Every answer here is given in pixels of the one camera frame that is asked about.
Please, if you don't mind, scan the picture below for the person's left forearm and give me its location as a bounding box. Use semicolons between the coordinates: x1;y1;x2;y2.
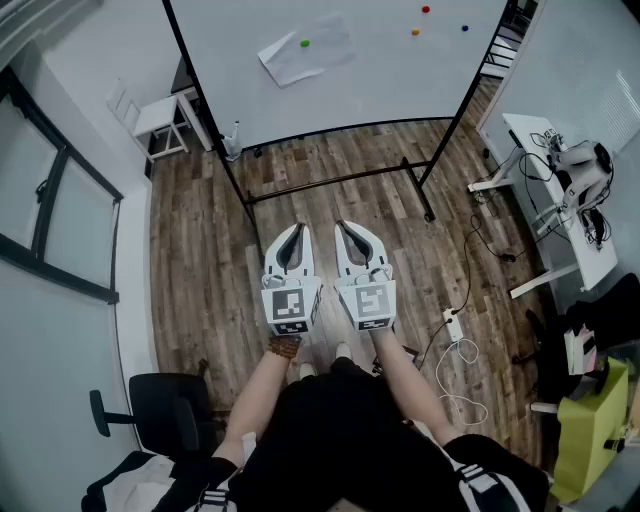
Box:
212;344;301;466

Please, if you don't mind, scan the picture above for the white power strip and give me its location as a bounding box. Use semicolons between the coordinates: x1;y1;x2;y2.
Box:
442;307;464;343

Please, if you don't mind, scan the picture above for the white carton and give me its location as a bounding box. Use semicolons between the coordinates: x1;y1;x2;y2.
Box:
564;324;596;376

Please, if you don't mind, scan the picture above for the white chair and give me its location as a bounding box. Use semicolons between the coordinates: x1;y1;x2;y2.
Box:
106;77;192;162

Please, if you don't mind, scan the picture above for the white paper sheet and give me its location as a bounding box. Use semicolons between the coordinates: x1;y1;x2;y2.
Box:
257;13;357;89

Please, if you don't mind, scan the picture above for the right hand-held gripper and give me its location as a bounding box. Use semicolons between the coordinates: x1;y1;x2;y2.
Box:
333;220;398;332

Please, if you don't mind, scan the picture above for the white cable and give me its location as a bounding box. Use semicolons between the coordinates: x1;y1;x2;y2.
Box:
434;338;490;427

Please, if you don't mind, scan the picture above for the green box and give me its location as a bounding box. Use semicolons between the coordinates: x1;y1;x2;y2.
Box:
549;357;630;504

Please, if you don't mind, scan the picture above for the black floor cable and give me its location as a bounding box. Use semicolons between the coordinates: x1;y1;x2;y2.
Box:
462;214;519;314

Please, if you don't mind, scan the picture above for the black bag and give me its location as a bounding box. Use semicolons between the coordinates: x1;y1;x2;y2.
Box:
524;272;640;401

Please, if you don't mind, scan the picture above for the black office chair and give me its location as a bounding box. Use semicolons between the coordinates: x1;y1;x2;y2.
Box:
82;372;221;512

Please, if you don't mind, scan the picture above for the person's right forearm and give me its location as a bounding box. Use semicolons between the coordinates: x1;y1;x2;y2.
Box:
369;327;464;446

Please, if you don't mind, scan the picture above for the black metal shelf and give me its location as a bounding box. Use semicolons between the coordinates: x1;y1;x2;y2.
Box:
479;0;539;79

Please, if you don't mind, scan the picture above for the white headset device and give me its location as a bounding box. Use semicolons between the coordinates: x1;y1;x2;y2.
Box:
547;139;615;211

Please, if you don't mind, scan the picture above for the brown beaded bracelet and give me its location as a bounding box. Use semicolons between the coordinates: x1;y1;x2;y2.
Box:
266;335;304;360

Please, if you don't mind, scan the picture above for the black-framed whiteboard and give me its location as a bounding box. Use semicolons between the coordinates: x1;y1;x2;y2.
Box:
160;0;521;266

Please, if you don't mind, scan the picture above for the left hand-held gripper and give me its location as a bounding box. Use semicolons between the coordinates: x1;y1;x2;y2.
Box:
260;223;324;337

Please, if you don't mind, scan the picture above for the white desk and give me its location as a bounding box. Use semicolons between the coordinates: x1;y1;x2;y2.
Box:
468;113;619;300

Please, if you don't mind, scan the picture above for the person's black clothing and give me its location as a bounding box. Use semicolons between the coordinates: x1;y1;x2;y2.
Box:
169;357;551;512

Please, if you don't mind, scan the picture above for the black window frame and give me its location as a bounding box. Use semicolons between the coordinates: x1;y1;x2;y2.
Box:
0;67;125;305

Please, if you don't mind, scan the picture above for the dark-topped side table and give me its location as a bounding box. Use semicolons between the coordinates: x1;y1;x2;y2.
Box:
169;54;217;152

